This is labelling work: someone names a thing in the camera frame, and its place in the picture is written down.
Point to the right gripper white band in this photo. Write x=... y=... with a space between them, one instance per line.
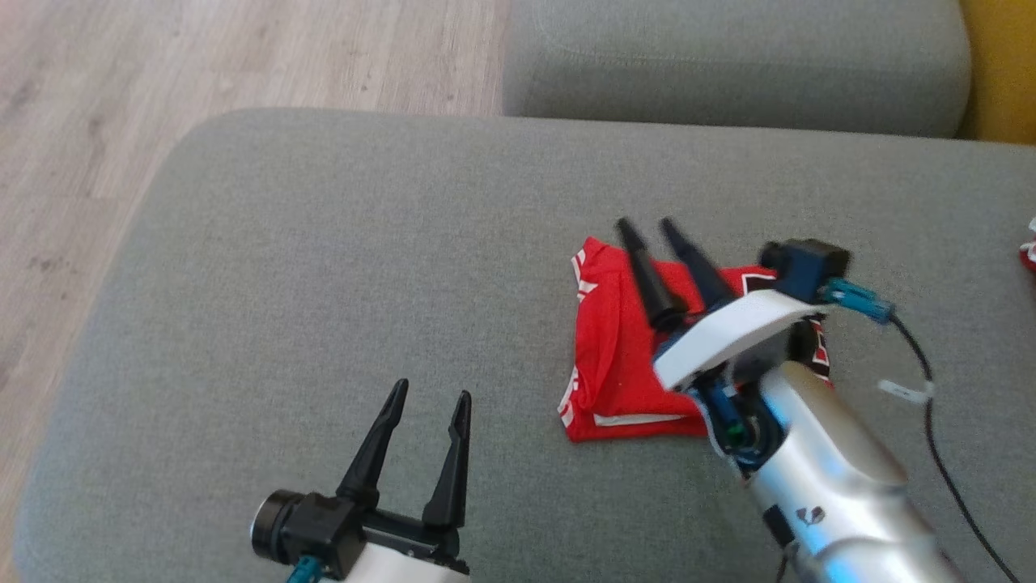
x=728 y=332

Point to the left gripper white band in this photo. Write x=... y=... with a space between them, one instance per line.
x=405 y=563

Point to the red white-striped sports garment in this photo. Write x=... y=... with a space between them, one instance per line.
x=615 y=356

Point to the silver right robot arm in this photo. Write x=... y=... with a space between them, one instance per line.
x=842 y=486

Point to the large grey sofa seat cushion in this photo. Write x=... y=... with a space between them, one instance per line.
x=364 y=283

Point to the small red white cloth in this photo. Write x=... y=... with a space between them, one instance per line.
x=1029 y=251

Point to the wide yellow sofa back cushion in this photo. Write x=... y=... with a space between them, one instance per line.
x=1004 y=73

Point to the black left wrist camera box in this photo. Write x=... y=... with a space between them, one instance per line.
x=316 y=526

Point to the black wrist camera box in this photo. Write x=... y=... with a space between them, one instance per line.
x=316 y=526
x=805 y=267

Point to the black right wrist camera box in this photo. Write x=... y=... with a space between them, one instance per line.
x=805 y=267

